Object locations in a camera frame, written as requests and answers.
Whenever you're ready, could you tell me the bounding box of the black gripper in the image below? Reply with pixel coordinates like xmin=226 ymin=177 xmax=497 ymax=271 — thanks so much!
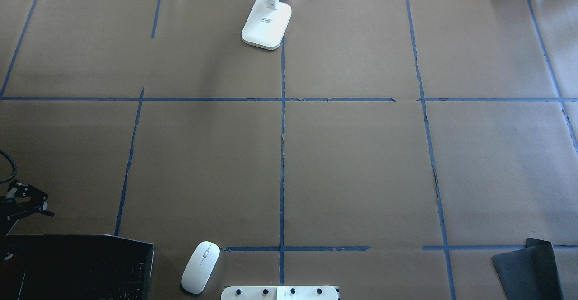
xmin=0 ymin=180 xmax=55 ymax=238

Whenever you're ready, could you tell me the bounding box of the grey laptop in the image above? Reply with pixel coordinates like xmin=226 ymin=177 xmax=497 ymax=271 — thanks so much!
xmin=1 ymin=234 xmax=154 ymax=300

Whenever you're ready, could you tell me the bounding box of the white computer mouse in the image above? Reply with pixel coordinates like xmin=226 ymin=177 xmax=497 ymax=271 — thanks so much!
xmin=180 ymin=241 xmax=221 ymax=295

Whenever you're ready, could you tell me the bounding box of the black mouse pad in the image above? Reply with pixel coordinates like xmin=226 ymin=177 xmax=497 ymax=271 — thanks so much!
xmin=493 ymin=238 xmax=565 ymax=300

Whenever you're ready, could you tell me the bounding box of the white desk lamp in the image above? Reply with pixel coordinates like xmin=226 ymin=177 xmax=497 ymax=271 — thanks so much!
xmin=240 ymin=0 xmax=292 ymax=50

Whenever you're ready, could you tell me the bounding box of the white mounting post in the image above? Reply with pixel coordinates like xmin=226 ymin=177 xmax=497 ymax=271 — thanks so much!
xmin=220 ymin=285 xmax=340 ymax=300

